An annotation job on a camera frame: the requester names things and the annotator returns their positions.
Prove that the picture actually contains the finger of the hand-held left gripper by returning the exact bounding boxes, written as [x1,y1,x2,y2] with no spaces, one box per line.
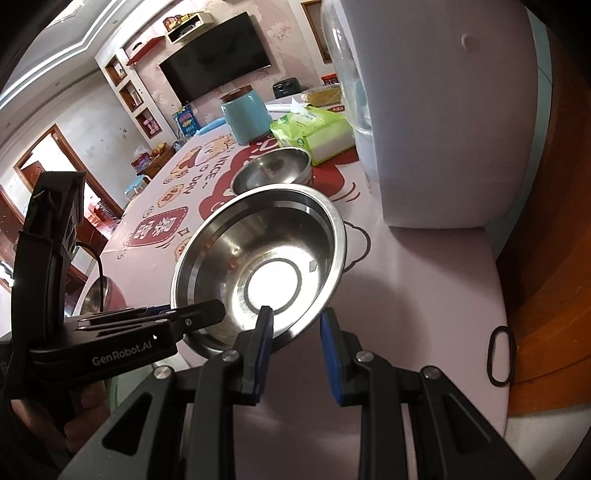
[95,305,172,319]
[78,299,226,334]

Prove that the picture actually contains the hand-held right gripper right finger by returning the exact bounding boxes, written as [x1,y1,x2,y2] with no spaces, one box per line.
[320,308,532,480]

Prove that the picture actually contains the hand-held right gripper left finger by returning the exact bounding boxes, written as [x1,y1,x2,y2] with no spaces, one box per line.
[58,305,274,480]

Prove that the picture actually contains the pink bowl with steel lining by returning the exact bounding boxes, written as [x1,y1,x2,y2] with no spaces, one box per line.
[76,274,127,319]

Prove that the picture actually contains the large steel bowl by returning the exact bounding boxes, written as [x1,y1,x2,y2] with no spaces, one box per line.
[170,183,347,358]

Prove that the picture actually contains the small steel bowl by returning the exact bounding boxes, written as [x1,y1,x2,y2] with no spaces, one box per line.
[231,148,314,195]

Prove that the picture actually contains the person's left hand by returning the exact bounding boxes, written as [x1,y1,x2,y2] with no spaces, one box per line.
[11,381,110,457]

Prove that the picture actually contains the printed pink tablecloth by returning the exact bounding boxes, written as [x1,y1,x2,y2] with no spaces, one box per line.
[99,99,513,480]

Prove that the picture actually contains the blue stool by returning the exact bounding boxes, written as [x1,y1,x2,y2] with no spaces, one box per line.
[126,174,151,200]

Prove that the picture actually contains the blue face mask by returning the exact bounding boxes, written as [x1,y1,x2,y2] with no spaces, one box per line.
[194,119,227,137]

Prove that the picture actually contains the blue toy box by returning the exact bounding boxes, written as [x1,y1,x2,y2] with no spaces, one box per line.
[172,107,200,138]

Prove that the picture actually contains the teal canister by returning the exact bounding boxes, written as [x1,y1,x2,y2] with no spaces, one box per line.
[219,86,273,146]

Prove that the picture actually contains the green tissue pack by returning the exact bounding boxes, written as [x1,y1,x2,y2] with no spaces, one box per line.
[270,105,356,167]

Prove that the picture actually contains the orange wooden door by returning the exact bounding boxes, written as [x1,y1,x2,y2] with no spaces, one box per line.
[496,69,591,416]

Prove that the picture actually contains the yellow food box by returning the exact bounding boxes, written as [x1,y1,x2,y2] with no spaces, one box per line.
[301,84,345,107]

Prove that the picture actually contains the black television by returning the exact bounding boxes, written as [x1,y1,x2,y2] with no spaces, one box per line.
[159,11,273,106]

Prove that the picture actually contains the white countertop appliance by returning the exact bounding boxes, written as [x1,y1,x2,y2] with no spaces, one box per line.
[321,0,552,229]

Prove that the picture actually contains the black cable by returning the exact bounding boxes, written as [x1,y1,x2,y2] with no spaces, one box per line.
[74,241,106,315]

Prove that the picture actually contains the wooden door frame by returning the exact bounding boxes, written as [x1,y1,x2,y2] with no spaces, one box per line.
[14,124,124,222]

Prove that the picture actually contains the black hair tie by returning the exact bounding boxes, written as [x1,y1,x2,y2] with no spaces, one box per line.
[487,325,516,386]

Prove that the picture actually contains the red wall shelf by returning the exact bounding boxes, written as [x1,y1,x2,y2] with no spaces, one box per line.
[126,36,166,65]

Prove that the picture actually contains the white wall shelf box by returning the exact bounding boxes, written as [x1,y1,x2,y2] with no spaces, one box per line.
[164,11,214,44]

